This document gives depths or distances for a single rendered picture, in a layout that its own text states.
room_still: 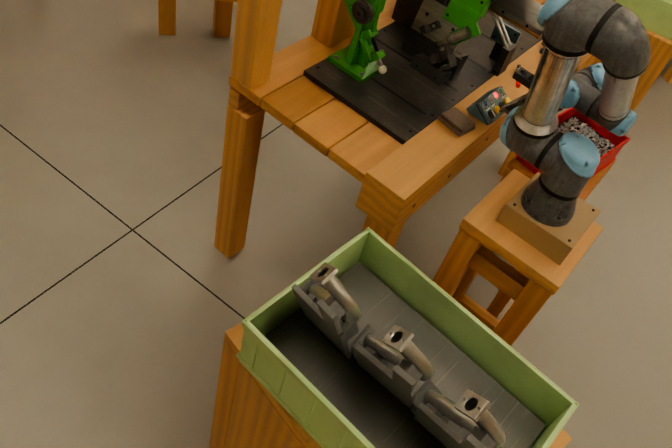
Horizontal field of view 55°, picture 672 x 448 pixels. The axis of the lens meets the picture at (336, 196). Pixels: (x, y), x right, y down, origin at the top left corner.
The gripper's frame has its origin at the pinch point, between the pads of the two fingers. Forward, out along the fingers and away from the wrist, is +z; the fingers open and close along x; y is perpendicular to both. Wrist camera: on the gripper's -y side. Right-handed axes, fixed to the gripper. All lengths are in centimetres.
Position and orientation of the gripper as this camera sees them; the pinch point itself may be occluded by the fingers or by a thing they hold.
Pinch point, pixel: (501, 107)
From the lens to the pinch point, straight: 215.1
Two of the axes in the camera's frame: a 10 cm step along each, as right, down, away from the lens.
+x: 6.3, -4.8, 6.1
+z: -5.9, 2.2, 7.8
